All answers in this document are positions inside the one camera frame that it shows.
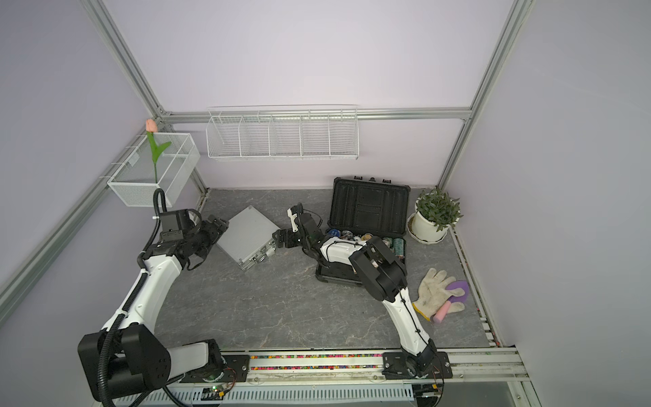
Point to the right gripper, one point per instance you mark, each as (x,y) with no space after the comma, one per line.
(286,236)

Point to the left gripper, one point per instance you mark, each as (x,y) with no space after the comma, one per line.
(214,233)

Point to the silver aluminium poker case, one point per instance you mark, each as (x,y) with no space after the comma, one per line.
(249,238)

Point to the dark grey poker case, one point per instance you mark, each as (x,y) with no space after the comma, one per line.
(369,206)

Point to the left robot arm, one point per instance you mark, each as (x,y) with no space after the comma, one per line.
(125,357)

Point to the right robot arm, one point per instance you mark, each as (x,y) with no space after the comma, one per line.
(382,274)

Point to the pile of poker chips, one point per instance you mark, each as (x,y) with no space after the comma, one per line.
(396,244)

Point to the artificial pink tulip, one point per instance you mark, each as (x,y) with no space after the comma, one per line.
(156,149)

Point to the potted green plant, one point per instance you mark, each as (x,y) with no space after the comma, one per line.
(435,212)

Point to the white work glove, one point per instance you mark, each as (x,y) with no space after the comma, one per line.
(432,294)

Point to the pink cylinder object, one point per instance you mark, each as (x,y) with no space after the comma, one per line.
(442,312)

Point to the purple curved object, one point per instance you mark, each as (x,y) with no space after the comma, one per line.
(459,290)

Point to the white mesh wall basket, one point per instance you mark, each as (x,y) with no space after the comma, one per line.
(143,172)

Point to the white wire wall shelf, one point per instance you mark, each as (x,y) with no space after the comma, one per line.
(292,132)

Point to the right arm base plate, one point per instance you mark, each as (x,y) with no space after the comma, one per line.
(401,365)

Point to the aluminium front rail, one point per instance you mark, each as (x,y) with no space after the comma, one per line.
(340,367)

